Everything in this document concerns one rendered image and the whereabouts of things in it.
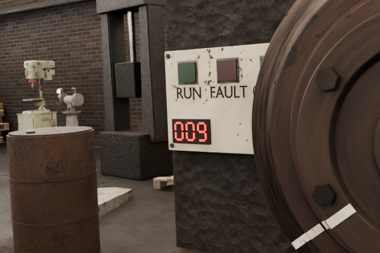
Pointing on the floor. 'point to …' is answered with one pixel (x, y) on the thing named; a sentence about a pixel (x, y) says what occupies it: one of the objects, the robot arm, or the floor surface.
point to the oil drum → (54, 190)
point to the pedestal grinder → (70, 100)
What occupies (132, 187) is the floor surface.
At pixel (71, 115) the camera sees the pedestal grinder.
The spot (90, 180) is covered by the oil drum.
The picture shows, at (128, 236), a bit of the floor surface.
